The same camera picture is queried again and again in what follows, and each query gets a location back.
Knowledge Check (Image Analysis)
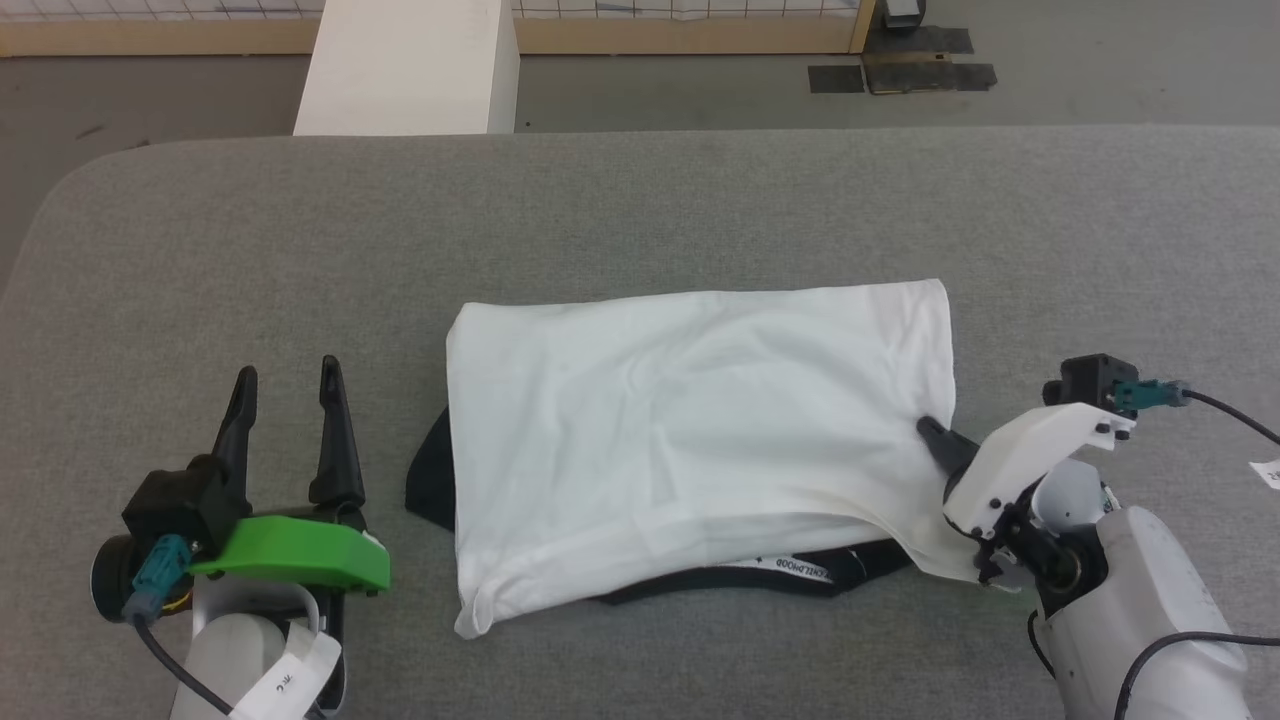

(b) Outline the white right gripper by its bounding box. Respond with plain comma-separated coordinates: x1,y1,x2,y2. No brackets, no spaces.
915,401,1139,542

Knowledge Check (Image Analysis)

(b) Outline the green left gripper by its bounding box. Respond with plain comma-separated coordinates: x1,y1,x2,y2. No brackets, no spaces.
186,354,393,598

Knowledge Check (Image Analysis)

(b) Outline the black and white raglan shirt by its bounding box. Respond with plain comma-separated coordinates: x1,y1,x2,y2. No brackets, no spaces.
404,278,989,642

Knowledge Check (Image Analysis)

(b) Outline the small black tape patch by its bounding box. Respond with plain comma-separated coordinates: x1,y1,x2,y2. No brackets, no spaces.
807,64,867,96

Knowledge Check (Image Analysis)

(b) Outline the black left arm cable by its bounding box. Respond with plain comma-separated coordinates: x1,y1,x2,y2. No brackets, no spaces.
121,534,239,720

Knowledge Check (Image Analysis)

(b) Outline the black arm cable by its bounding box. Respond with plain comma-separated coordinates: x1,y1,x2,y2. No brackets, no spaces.
1112,378,1280,448
121,534,239,720

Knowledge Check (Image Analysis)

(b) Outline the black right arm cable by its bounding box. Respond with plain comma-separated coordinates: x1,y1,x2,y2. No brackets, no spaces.
1112,378,1280,448

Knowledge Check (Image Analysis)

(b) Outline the white box pedestal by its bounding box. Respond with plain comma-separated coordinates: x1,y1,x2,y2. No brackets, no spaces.
292,0,522,137

